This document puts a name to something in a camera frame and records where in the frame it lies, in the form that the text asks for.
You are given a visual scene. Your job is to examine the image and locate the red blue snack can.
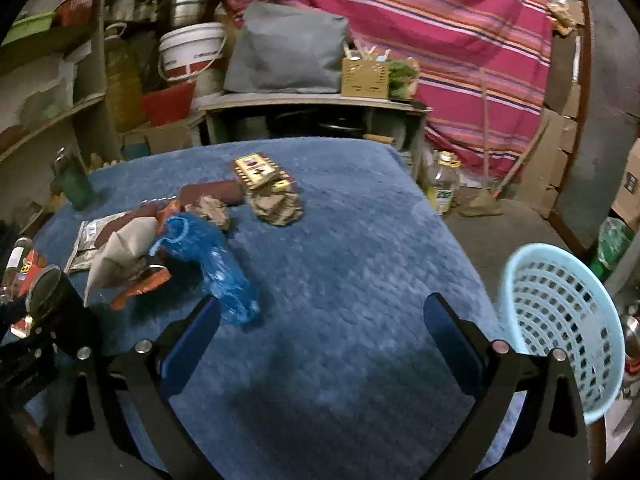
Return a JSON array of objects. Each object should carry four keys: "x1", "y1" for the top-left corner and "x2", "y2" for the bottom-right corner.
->
[{"x1": 11, "y1": 249, "x2": 47, "y2": 338}]

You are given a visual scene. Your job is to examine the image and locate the blue plastic bag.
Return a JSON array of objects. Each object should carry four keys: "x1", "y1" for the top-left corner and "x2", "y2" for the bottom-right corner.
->
[{"x1": 149, "y1": 212, "x2": 260, "y2": 325}]

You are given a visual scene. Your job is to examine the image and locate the orange plastic wrapper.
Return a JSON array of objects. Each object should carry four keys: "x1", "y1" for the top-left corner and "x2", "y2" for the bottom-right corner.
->
[{"x1": 111, "y1": 198, "x2": 180, "y2": 311}]

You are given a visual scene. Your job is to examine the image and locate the glass jar white label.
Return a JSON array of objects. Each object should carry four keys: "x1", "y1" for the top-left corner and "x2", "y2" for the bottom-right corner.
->
[{"x1": 0, "y1": 237, "x2": 32, "y2": 304}]

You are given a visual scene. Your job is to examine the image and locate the light blue laundry basket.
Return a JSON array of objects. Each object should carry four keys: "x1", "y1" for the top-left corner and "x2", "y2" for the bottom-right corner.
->
[{"x1": 496, "y1": 243, "x2": 625, "y2": 425}]

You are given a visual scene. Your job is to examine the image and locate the silver grey snack packet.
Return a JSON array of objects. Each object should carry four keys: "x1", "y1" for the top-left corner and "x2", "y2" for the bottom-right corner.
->
[{"x1": 64, "y1": 212, "x2": 124, "y2": 274}]

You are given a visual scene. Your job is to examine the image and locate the blue fuzzy table cloth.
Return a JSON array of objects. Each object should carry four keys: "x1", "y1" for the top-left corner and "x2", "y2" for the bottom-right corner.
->
[{"x1": 35, "y1": 139, "x2": 501, "y2": 479}]

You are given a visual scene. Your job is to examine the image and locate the dark green bottle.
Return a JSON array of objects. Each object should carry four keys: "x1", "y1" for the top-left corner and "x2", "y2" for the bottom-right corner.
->
[{"x1": 51, "y1": 148, "x2": 96, "y2": 210}]

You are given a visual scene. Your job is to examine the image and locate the small crumpled brown paper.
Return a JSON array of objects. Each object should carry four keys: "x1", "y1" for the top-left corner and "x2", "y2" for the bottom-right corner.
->
[{"x1": 184, "y1": 195, "x2": 231, "y2": 231}]

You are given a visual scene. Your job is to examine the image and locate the steel bowls stack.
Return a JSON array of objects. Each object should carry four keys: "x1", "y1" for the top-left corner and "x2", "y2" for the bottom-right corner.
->
[{"x1": 620, "y1": 301, "x2": 640, "y2": 375}]

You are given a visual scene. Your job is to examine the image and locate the dark red wrapper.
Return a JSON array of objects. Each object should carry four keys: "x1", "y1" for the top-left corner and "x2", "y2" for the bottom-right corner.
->
[{"x1": 178, "y1": 180, "x2": 243, "y2": 207}]

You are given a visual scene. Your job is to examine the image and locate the clear oil bottle yellow label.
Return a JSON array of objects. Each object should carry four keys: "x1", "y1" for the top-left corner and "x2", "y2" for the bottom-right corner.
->
[{"x1": 426, "y1": 151, "x2": 461, "y2": 214}]

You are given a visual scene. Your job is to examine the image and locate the yellow patterned snack box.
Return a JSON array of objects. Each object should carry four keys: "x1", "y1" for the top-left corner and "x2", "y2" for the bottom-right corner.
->
[{"x1": 232, "y1": 152, "x2": 295, "y2": 192}]

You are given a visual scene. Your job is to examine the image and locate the cardboard box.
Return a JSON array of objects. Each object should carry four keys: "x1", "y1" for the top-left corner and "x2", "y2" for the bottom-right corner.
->
[{"x1": 612, "y1": 139, "x2": 640, "y2": 232}]

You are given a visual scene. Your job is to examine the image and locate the red plastic basin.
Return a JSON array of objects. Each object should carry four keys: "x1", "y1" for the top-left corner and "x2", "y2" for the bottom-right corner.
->
[{"x1": 141, "y1": 81, "x2": 195, "y2": 127}]

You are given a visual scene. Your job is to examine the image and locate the low wooden side table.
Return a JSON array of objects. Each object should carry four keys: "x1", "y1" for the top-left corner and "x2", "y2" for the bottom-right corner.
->
[{"x1": 198, "y1": 93, "x2": 431, "y2": 176}]

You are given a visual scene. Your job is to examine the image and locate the green leafy vegetables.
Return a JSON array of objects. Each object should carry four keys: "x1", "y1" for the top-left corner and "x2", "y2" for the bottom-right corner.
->
[{"x1": 386, "y1": 58, "x2": 420, "y2": 101}]

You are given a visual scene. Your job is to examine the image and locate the yellow perforated utensil box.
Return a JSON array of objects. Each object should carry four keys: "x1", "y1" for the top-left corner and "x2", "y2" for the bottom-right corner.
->
[{"x1": 341, "y1": 40, "x2": 390, "y2": 100}]

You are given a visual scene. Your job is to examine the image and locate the white plastic bucket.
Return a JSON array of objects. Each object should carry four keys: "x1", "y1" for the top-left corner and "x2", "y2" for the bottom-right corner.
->
[{"x1": 158, "y1": 22, "x2": 227, "y2": 81}]

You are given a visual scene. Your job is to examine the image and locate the green plastic tray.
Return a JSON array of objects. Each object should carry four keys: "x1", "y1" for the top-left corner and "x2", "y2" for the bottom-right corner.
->
[{"x1": 1, "y1": 11, "x2": 55, "y2": 47}]

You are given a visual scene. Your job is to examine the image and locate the striped pink curtain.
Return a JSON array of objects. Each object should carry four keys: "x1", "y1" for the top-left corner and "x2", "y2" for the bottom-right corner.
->
[{"x1": 222, "y1": 0, "x2": 551, "y2": 177}]

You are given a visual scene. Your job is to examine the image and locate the grey cushion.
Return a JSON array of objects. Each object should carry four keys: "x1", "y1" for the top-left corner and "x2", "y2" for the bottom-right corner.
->
[{"x1": 224, "y1": 1, "x2": 349, "y2": 93}]

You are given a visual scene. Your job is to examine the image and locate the steel pot on shelf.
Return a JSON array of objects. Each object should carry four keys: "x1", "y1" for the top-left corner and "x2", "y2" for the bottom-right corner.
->
[{"x1": 169, "y1": 0, "x2": 209, "y2": 28}]

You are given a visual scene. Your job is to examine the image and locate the broom with wooden handle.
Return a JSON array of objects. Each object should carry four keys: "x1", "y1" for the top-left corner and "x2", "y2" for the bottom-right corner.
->
[{"x1": 456, "y1": 66, "x2": 550, "y2": 219}]

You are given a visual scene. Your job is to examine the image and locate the wooden wall shelf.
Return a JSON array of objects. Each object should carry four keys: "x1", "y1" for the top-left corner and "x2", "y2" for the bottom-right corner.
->
[{"x1": 1, "y1": 0, "x2": 120, "y2": 224}]

